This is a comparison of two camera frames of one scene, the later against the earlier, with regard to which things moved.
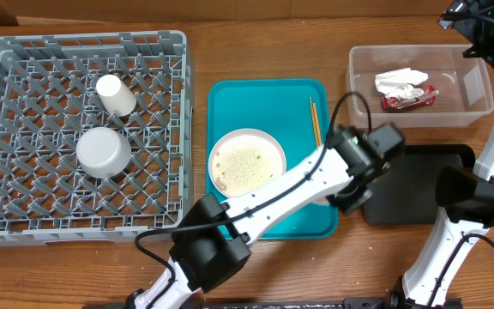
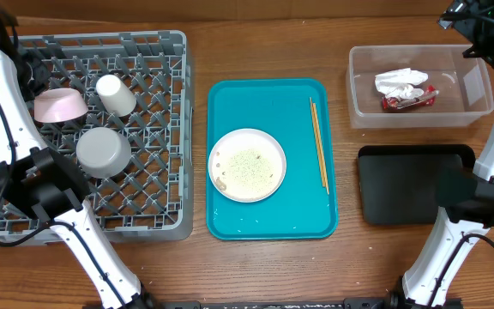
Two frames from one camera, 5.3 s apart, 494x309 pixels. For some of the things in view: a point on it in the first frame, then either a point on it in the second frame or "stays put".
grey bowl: [103, 152] stays put
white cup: [115, 95] stays put
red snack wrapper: [427, 99] stays put
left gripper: [350, 203] -> [43, 74]
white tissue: [400, 83] stays put
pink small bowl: [321, 201] -> [57, 105]
